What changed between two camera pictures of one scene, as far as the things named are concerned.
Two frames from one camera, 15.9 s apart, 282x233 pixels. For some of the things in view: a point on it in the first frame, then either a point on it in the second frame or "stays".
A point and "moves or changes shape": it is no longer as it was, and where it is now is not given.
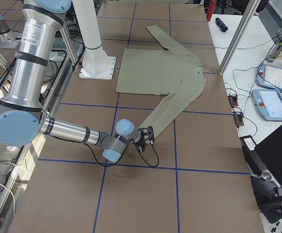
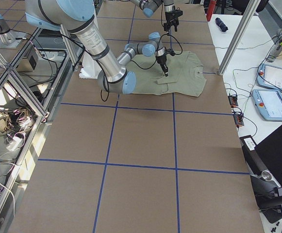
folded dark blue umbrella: (221, 24) stays
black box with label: (254, 161) stays
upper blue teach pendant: (272, 77) stays
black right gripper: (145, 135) → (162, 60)
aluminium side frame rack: (8, 168) stays
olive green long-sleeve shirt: (172, 72) moves or changes shape
